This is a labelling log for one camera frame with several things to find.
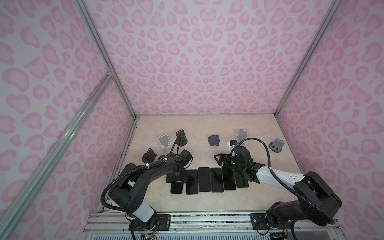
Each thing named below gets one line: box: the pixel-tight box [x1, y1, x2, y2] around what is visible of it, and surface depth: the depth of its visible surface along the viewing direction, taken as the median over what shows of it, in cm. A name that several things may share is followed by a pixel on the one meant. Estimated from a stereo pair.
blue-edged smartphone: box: [198, 167, 211, 192], surface depth 89 cm
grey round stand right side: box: [268, 138, 285, 153], surface depth 100 cm
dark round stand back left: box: [175, 129, 188, 147], surface depth 101 cm
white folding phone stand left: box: [158, 134, 172, 151], surface depth 99 cm
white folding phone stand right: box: [236, 129, 248, 144], surface depth 103 cm
